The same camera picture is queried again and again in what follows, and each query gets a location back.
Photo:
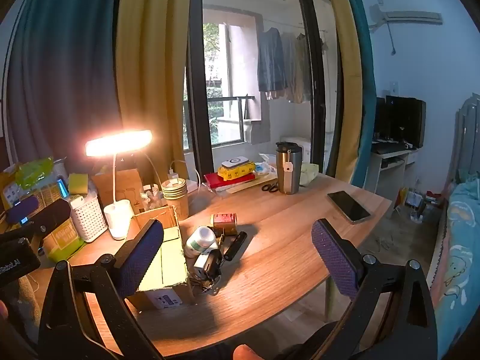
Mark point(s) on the black window frame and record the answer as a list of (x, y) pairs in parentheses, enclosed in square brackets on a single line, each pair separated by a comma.
[(195, 63)]

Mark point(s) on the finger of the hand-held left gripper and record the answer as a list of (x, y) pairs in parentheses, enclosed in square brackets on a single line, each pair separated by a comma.
[(52, 212), (22, 204)]

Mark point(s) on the white computer desk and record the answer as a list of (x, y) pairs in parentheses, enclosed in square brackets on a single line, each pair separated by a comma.
[(386, 165)]

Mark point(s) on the black smartphone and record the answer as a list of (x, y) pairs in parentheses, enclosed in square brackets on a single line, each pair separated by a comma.
[(348, 206)]

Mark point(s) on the brown cardboard package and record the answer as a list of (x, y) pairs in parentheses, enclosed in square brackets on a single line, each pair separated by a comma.
[(127, 183)]

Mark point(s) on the red gold tin can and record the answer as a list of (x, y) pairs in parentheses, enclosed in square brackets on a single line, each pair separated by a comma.
[(224, 220)]

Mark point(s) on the stack of paper cups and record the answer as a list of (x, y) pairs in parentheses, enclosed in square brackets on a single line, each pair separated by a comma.
[(176, 202)]

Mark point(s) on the white wall switch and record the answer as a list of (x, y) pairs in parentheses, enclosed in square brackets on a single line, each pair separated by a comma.
[(394, 88)]

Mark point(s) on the black balcony railing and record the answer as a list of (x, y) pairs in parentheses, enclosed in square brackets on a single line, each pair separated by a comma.
[(225, 99)]

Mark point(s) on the green wipes packet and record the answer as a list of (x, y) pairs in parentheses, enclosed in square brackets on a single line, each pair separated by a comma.
[(35, 172)]

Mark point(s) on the white desk lamp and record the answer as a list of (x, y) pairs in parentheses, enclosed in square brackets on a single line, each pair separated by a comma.
[(120, 217)]

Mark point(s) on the yellow printed package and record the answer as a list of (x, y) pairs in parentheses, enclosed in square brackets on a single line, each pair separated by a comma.
[(9, 193)]

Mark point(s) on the blue white small box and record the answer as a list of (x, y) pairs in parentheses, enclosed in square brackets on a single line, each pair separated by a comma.
[(61, 189)]

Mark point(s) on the person's left hand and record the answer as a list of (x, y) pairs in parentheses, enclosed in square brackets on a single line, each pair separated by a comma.
[(2, 309)]

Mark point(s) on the black flashlight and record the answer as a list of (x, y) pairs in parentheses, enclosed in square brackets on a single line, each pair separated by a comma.
[(235, 246)]

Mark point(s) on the grey padded headboard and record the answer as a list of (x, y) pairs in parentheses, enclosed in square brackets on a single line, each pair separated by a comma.
[(468, 138)]

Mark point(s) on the black keyboard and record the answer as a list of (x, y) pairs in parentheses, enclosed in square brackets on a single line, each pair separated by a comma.
[(390, 147)]

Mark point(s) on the blue printed bedsheet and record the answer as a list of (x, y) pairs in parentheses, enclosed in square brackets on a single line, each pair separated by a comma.
[(461, 255)]

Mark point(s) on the hanging grey shirt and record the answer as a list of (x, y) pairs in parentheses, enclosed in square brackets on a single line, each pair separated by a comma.
[(290, 67)]

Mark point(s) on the yellow printed packet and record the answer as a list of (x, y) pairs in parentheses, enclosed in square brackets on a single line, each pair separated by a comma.
[(236, 172)]

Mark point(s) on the steel tumbler with tag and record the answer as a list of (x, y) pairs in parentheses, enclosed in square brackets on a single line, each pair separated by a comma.
[(288, 172)]

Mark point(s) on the red book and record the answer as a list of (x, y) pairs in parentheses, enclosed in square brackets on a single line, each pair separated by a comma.
[(215, 180)]

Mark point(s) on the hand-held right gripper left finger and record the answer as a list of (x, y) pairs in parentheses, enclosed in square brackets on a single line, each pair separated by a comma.
[(144, 258)]

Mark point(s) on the person's dark trousers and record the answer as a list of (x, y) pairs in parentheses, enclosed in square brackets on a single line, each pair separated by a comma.
[(285, 345)]

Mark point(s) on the cluster of small clear bottles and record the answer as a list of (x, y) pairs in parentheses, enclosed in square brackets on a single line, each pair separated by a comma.
[(152, 197)]

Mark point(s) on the black scissors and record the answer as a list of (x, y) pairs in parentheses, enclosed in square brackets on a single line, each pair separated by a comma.
[(270, 187)]

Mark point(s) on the yellow curtain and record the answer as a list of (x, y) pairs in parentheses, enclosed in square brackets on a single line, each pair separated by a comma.
[(150, 63), (343, 63)]

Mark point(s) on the white air conditioner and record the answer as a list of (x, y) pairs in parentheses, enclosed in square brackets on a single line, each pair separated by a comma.
[(408, 15)]

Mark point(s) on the black car key with keyring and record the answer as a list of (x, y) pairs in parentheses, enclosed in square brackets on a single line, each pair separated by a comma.
[(213, 264)]

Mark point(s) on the cardboard box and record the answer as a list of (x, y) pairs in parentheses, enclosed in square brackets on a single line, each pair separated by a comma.
[(169, 213)]

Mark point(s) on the white perforated basket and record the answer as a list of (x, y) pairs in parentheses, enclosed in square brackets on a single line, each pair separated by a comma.
[(88, 223)]

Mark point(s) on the hanging blue shirt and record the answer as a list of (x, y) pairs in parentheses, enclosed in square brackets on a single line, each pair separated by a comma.
[(270, 60)]

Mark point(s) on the white pill bottle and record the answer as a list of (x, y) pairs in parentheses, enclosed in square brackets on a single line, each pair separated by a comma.
[(198, 242)]

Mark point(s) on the clutter pile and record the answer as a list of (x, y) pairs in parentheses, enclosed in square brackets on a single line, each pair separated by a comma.
[(423, 204)]

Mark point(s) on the teal curtain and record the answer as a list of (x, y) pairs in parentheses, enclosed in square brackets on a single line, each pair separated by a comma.
[(363, 101), (67, 75)]

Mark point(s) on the pale green pack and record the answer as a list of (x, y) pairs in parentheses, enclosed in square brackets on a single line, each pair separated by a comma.
[(309, 174)]

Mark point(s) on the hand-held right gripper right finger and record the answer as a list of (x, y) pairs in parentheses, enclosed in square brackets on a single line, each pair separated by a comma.
[(333, 258)]

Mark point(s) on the hanging olive shirt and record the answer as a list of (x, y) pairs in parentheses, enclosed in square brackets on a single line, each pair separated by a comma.
[(304, 71)]

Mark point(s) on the yellow green sponge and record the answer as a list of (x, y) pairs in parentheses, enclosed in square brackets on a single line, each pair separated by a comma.
[(78, 183)]

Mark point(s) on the black computer monitor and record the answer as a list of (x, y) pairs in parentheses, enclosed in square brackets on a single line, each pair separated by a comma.
[(407, 120)]

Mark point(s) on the green printed carton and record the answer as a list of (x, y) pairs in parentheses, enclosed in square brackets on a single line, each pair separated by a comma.
[(63, 245)]

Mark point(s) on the white charger adapter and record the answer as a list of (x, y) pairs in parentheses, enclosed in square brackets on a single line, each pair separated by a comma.
[(200, 263)]

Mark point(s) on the wooden table leg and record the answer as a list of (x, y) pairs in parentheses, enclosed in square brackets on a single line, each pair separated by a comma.
[(329, 300)]

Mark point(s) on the person's right hand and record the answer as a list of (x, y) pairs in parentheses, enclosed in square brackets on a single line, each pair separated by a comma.
[(245, 353)]

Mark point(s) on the grey white flat device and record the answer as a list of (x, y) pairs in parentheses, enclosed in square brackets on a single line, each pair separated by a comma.
[(237, 163)]

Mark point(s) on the white blue tissue packs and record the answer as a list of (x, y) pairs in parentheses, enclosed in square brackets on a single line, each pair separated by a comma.
[(268, 165)]

